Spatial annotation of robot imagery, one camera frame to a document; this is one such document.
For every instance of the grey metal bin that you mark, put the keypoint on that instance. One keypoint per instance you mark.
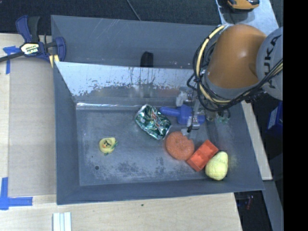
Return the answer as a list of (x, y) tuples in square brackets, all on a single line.
[(125, 167)]

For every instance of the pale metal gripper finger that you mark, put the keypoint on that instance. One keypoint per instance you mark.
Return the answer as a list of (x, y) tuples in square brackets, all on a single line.
[(187, 133), (195, 124)]

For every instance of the yellow toy pear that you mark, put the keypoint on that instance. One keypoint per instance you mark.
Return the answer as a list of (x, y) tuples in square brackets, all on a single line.
[(217, 166)]

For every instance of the yellow rubber duck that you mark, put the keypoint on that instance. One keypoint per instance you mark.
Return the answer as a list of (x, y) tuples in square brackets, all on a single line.
[(107, 145)]

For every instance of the orange round sponge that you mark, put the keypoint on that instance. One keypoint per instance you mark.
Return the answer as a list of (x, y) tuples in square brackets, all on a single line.
[(178, 146)]

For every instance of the red-orange block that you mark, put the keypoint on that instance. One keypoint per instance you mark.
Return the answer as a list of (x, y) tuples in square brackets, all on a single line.
[(202, 156)]

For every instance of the crushed green drink can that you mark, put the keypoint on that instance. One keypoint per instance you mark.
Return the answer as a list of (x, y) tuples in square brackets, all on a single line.
[(152, 121)]

